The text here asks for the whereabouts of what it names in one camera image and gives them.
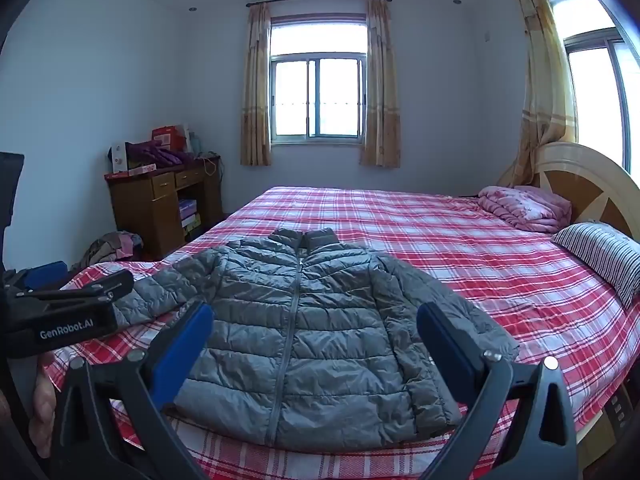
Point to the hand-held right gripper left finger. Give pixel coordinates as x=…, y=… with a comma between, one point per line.
x=182, y=352

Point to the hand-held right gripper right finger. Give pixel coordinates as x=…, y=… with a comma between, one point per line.
x=447, y=352

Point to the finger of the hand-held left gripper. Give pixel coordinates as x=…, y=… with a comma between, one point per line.
x=107, y=286
x=46, y=275

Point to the grey puffer jacket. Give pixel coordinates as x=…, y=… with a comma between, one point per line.
x=310, y=330

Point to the pile of clothes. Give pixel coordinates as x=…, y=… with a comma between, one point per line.
x=111, y=247

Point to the person's left hand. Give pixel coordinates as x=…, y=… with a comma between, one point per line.
x=42, y=405

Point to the bed with red plaid sheet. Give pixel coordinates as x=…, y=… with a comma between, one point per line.
x=475, y=280

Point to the brown wooden desk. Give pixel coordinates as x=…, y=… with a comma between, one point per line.
x=150, y=210

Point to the stack of boxes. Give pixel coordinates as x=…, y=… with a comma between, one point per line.
x=189, y=214

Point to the flat pink box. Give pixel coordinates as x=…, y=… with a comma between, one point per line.
x=131, y=172

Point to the white box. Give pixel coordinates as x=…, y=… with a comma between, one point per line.
x=118, y=157

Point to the purple cloth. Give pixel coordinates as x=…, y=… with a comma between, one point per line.
x=155, y=154

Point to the red cardboard box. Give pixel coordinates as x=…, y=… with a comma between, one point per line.
x=169, y=137

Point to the pink folded quilt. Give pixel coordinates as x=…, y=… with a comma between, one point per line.
x=527, y=207

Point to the striped pillow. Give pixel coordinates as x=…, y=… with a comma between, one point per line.
x=602, y=255

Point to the wooden bed headboard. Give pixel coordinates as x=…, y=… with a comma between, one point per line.
x=585, y=185

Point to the sliding glass window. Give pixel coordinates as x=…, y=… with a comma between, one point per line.
x=317, y=97

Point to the long beige patterned curtain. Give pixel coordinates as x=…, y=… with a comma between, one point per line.
x=542, y=75

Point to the large bright window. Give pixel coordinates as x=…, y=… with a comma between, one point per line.
x=595, y=80

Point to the dark curtain rod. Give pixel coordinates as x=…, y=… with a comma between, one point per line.
x=320, y=0

